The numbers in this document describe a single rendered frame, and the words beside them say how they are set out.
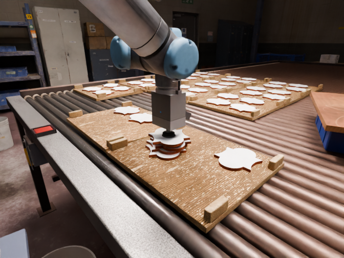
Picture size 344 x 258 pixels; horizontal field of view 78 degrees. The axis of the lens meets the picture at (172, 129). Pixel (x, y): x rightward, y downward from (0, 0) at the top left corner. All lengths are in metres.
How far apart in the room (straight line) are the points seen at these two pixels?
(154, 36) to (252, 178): 0.41
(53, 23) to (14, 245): 4.90
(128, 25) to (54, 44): 4.91
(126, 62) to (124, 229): 0.35
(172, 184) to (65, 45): 4.92
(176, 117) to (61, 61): 4.77
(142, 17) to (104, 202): 0.39
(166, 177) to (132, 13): 0.37
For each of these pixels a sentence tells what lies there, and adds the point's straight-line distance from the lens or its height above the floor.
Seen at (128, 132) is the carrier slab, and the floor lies 0.94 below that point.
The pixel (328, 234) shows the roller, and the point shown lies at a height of 0.92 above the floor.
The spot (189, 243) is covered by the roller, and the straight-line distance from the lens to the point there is 0.45.
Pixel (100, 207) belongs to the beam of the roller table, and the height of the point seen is 0.92.
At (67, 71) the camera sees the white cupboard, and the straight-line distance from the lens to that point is 5.32.
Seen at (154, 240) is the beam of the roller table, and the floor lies 0.92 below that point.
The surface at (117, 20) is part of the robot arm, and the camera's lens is 0.37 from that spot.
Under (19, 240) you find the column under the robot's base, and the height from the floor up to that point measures 0.87.
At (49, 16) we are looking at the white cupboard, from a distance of 5.28.
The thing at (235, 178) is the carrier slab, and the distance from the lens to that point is 0.58.
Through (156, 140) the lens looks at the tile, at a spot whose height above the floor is 0.98.
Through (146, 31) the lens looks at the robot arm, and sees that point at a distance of 0.38.
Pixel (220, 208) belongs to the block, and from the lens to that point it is 0.45.
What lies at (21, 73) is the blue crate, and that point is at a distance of 5.16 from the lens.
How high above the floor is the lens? 1.25
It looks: 22 degrees down
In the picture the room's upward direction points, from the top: straight up
